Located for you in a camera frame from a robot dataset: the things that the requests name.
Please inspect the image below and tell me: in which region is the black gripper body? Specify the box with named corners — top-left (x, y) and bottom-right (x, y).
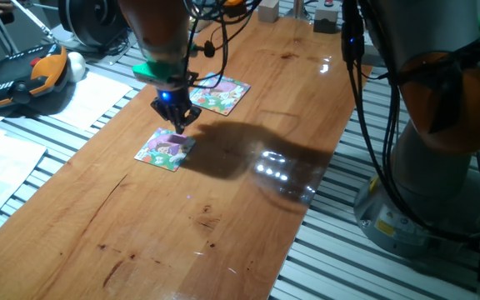
top-left (150, 85), bottom-right (203, 123)

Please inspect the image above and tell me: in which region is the cartoon puzzle with missing piece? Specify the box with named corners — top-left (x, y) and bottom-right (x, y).
top-left (134, 127), bottom-right (197, 173)

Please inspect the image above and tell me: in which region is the complete cartoon puzzle picture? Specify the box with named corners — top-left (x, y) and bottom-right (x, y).
top-left (189, 72), bottom-right (252, 117)

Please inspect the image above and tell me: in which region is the white paper sheet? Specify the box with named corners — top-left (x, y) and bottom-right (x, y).
top-left (50, 71), bottom-right (134, 133)
top-left (0, 127), bottom-right (48, 238)

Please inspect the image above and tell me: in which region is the white computer mouse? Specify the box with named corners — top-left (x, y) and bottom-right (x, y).
top-left (67, 51), bottom-right (88, 83)

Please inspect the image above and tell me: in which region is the glossy wooden board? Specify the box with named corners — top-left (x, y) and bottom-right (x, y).
top-left (0, 16), bottom-right (373, 300)

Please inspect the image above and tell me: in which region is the black filament spool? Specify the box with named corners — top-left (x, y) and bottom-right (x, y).
top-left (57, 0), bottom-right (131, 49)

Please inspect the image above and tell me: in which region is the beige box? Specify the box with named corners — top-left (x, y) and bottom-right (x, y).
top-left (258, 0), bottom-right (281, 24)

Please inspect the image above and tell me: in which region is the black and orange teach pendant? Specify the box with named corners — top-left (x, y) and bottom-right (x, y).
top-left (0, 42), bottom-right (70, 112)

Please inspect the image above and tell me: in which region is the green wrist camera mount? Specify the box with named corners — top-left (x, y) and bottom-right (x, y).
top-left (131, 43), bottom-right (202, 88)

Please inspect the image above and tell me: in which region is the frame pole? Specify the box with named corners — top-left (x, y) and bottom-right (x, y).
top-left (285, 0), bottom-right (312, 20)

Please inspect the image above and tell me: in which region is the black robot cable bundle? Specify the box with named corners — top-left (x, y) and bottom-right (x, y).
top-left (183, 0), bottom-right (480, 243)

